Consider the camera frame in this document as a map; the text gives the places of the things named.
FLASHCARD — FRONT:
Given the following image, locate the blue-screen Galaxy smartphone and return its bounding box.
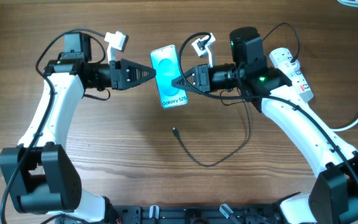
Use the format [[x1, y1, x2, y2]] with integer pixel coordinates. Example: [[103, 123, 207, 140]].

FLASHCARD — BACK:
[[150, 45, 188, 109]]

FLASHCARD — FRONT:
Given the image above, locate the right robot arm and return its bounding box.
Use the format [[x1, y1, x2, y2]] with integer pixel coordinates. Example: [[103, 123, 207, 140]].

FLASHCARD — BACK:
[[172, 27, 358, 223]]

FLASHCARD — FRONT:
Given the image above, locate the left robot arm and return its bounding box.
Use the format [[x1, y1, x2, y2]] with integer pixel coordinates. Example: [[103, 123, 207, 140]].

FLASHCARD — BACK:
[[0, 28, 156, 223]]

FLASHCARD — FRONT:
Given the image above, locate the white USB charger plug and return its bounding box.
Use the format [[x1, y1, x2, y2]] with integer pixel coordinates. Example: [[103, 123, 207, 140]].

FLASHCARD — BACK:
[[282, 60, 300, 75]]

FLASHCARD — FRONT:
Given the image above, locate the white power strip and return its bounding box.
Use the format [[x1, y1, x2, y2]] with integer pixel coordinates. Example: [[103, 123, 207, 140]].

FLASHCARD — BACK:
[[269, 47, 314, 103]]

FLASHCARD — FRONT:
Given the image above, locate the right black camera cable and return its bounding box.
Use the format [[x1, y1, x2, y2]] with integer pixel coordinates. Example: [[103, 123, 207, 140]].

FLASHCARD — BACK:
[[178, 32, 358, 224]]

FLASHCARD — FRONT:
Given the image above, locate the black camera cable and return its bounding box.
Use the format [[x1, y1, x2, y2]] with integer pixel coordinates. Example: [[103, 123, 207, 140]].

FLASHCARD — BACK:
[[0, 27, 111, 224], [178, 32, 358, 224]]

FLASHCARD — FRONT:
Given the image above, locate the left black camera cable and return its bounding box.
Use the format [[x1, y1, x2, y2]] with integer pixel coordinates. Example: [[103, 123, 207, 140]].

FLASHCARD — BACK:
[[0, 27, 111, 224]]

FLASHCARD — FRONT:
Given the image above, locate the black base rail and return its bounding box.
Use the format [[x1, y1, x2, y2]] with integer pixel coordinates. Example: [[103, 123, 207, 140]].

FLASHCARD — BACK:
[[101, 203, 287, 224]]

